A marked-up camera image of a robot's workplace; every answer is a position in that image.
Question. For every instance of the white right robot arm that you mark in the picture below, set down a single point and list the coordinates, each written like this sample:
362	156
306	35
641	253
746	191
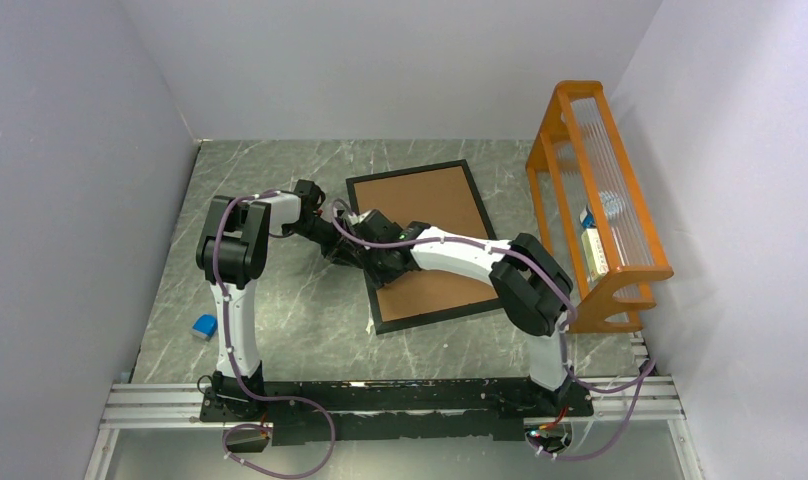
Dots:
531	287

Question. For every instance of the brown backing board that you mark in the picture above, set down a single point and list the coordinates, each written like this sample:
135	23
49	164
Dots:
424	199

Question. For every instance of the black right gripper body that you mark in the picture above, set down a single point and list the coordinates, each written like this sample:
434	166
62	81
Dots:
381	270

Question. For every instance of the blue small object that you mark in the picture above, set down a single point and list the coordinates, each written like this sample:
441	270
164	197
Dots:
205	327

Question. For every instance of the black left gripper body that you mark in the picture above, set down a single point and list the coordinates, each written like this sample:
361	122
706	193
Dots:
321	232

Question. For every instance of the white box in shelf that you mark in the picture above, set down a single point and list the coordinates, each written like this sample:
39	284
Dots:
592	246

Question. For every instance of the black picture frame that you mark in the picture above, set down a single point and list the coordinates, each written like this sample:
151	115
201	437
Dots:
371	311

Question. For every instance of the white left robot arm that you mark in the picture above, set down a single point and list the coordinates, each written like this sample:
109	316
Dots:
232	253

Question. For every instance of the orange wooden shelf rack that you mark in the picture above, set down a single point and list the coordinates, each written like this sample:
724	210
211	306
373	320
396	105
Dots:
578	160

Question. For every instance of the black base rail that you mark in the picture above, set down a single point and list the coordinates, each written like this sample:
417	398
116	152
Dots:
300	412

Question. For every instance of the aluminium table rail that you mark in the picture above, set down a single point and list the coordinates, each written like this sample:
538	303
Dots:
150	431

